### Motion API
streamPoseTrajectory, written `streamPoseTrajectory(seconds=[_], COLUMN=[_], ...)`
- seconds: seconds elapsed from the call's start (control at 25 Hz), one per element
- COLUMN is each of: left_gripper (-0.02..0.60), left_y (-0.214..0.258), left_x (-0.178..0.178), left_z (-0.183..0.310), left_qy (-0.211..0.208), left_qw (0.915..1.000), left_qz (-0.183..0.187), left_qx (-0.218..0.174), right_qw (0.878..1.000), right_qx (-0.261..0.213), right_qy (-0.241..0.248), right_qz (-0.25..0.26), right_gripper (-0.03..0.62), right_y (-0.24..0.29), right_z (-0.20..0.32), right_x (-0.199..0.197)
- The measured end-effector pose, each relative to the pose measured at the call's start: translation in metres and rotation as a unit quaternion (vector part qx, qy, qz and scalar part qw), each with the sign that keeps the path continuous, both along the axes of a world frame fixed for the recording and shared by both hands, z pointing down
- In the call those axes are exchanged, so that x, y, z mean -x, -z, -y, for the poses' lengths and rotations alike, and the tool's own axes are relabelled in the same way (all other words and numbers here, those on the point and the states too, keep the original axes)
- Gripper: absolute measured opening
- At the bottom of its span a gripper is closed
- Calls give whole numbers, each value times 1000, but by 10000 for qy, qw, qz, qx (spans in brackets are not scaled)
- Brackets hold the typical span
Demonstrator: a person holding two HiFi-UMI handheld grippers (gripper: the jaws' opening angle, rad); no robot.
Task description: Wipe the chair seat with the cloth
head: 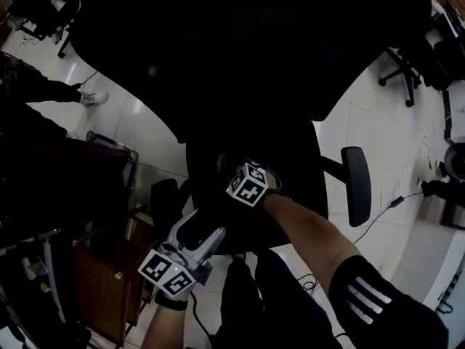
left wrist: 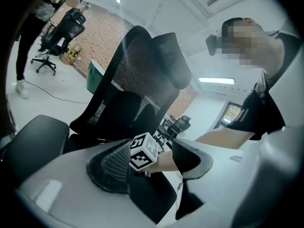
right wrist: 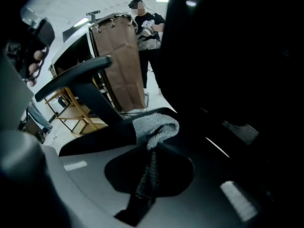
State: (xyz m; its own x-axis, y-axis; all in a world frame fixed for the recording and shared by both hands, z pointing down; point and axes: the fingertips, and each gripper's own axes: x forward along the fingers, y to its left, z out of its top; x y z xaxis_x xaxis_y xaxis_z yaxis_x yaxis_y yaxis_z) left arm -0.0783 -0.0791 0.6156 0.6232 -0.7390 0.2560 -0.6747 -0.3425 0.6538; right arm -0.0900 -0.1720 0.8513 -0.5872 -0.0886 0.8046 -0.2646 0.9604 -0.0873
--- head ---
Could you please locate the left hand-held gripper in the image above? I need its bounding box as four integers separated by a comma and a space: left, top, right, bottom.
137, 208, 227, 302

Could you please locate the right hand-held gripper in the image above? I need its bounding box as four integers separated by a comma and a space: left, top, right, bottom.
225, 161, 270, 209

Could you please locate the person's right forearm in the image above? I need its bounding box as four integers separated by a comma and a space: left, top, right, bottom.
261, 190, 363, 290

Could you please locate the person's left forearm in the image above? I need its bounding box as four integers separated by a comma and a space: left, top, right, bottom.
139, 305, 188, 349

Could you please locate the black wristband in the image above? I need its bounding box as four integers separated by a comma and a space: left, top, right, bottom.
154, 291, 189, 311

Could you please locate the person's black clothed body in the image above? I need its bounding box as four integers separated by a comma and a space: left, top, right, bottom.
214, 249, 344, 349

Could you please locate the wooden cabinet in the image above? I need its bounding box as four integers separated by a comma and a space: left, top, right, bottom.
72, 209, 158, 345

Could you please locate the steel and brown service cart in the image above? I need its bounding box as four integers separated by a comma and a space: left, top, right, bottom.
0, 131, 140, 349

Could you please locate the black mesh office chair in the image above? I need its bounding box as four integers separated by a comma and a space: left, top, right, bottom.
70, 0, 433, 257

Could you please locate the white rounded furniture unit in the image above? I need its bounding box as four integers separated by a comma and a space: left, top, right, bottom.
390, 225, 465, 318

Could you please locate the white desk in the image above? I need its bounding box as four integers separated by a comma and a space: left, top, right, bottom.
423, 0, 465, 50

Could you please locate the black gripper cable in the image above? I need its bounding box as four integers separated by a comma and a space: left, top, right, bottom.
188, 291, 216, 341
296, 273, 323, 296

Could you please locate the thin cable with adapter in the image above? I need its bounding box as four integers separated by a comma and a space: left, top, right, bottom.
352, 190, 424, 246

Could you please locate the black floor cable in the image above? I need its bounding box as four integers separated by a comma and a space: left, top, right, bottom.
78, 70, 99, 87

